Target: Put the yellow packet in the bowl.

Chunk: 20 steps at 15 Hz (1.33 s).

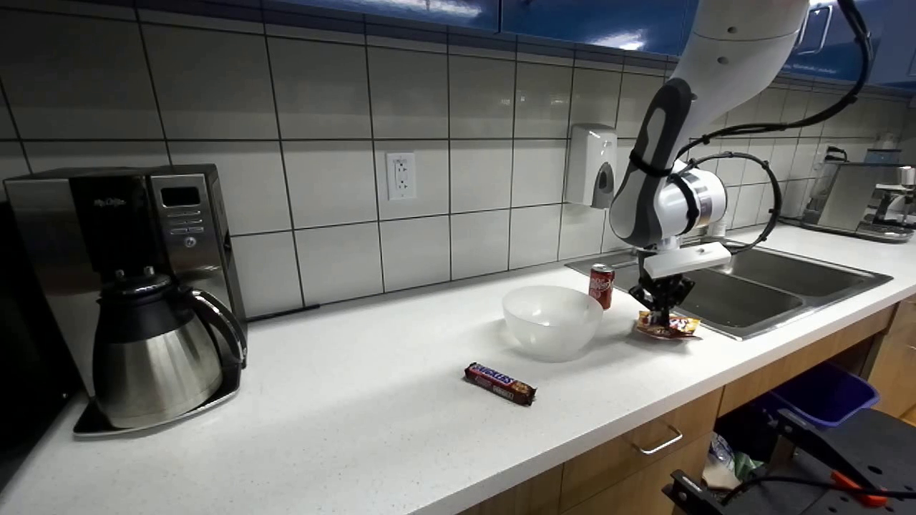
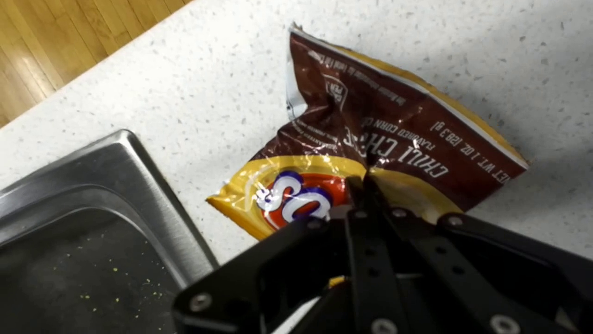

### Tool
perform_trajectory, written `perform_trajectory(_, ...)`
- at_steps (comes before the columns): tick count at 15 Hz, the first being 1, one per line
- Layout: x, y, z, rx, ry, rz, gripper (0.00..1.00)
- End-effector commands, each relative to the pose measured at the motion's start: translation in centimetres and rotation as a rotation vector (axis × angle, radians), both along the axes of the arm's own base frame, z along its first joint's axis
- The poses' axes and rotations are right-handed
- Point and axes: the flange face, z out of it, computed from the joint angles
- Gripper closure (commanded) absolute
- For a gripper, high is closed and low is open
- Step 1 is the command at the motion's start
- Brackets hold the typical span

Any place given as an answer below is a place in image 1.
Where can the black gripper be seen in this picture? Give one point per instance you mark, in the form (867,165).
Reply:
(661,286)

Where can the yellow brown chips packet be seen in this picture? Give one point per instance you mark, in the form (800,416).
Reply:
(681,328)

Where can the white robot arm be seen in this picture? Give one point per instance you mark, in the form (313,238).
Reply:
(733,47)

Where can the white plastic bowl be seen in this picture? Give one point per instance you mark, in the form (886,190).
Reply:
(551,323)

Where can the red soda can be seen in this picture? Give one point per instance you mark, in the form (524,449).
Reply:
(601,285)

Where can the stainless steel sink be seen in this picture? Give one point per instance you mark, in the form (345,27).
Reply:
(763,286)

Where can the white soap dispenser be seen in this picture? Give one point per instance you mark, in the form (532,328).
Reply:
(587,162)

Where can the purple plastic bin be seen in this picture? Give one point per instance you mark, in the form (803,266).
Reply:
(826,394)

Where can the brown candy bar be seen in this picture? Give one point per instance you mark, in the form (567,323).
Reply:
(498,385)

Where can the silver espresso machine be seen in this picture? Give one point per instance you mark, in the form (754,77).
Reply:
(859,196)

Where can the black metal stand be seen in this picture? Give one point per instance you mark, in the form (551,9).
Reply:
(847,447)

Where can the steel black coffee maker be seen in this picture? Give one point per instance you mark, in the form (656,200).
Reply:
(182,219)

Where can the steel coffee carafe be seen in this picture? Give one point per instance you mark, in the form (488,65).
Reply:
(159,361)

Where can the black microwave oven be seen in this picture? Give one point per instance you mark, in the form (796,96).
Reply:
(23,372)

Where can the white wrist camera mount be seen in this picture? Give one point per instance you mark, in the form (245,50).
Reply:
(687,258)

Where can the white wall outlet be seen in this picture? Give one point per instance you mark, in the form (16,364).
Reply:
(401,175)

